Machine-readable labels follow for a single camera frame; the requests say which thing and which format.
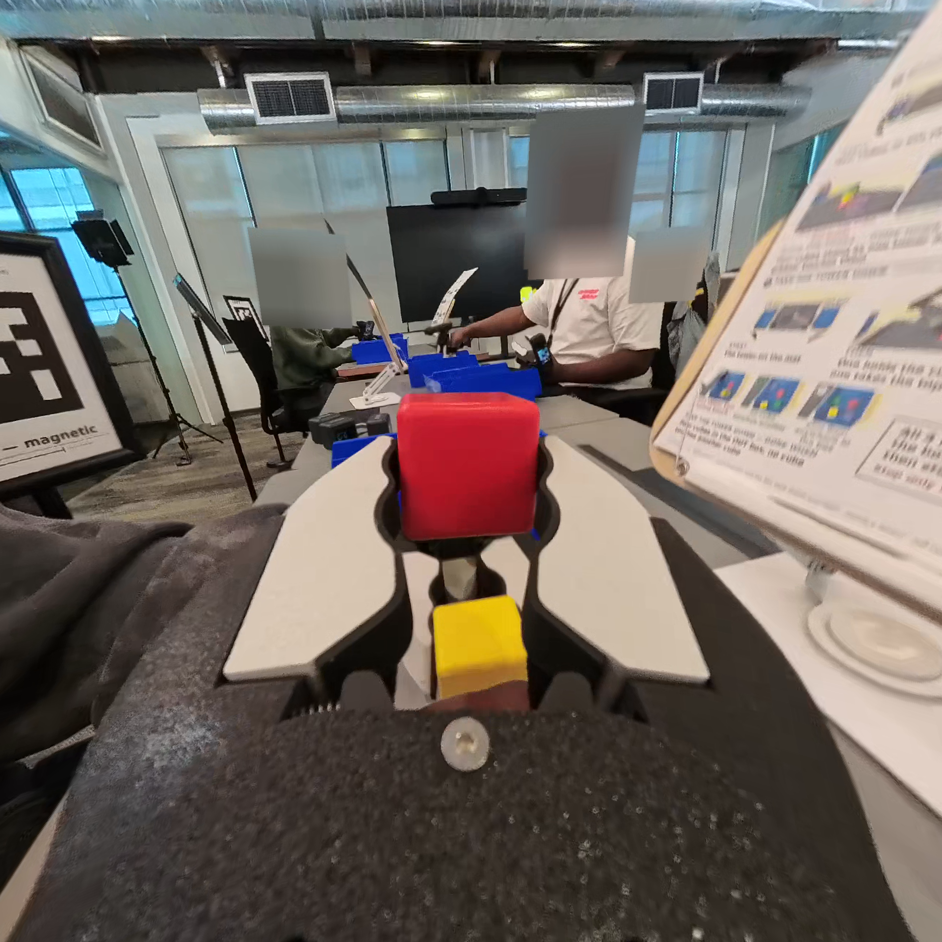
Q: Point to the blue plastic bin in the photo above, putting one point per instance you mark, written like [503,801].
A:
[353,450]
[434,364]
[500,383]
[372,349]

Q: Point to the printed instruction sheet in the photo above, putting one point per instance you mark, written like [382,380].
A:
[846,331]

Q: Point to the person's left forearm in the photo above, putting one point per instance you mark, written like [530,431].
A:
[110,603]

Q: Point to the yellow cube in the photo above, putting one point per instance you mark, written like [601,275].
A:
[478,644]

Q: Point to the black tripod stand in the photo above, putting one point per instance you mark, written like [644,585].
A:
[221,383]

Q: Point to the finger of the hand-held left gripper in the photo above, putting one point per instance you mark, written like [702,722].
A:
[511,570]
[421,589]

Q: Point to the black video bar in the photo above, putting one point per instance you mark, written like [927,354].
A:
[478,196]

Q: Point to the black power adapter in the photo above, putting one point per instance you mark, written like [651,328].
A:
[378,424]

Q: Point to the white air vent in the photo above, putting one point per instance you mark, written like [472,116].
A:
[673,93]
[289,97]

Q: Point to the black display screen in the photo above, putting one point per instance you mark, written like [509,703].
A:
[456,257]

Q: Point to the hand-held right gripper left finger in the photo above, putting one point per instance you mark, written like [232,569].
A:
[316,589]

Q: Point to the red cube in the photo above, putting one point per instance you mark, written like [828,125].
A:
[467,463]

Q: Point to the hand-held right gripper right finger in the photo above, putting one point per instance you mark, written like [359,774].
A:
[618,589]

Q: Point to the black studio light stand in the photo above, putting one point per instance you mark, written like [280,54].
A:
[103,239]

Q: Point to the silver air duct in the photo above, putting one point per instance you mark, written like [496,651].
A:
[478,103]

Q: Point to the black office chair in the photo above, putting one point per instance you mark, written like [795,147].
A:
[254,368]

